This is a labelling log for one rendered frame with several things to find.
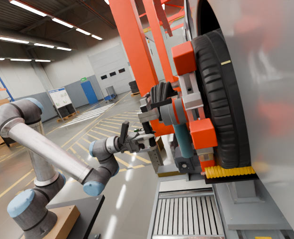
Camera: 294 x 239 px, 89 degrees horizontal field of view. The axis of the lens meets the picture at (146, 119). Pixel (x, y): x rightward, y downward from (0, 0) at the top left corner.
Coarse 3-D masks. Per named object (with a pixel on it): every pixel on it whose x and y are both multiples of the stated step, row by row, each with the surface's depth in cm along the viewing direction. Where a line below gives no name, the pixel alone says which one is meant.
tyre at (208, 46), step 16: (208, 32) 64; (208, 48) 53; (224, 48) 51; (208, 64) 51; (224, 64) 49; (208, 80) 50; (224, 80) 48; (208, 96) 50; (224, 96) 48; (240, 96) 46; (224, 112) 48; (240, 112) 47; (224, 128) 49; (240, 128) 48; (224, 144) 52; (240, 144) 51; (224, 160) 58; (240, 160) 56
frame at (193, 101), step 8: (192, 72) 59; (192, 80) 57; (184, 88) 57; (184, 96) 56; (192, 96) 55; (200, 96) 54; (184, 104) 56; (192, 104) 55; (200, 104) 54; (200, 112) 55; (192, 120) 57; (200, 152) 61; (208, 152) 60; (200, 160) 78; (208, 160) 79
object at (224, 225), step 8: (216, 192) 110; (216, 200) 104; (224, 224) 89; (224, 232) 85; (232, 232) 84; (240, 232) 80; (248, 232) 81; (256, 232) 80; (264, 232) 79; (272, 232) 78; (280, 232) 75; (288, 232) 74
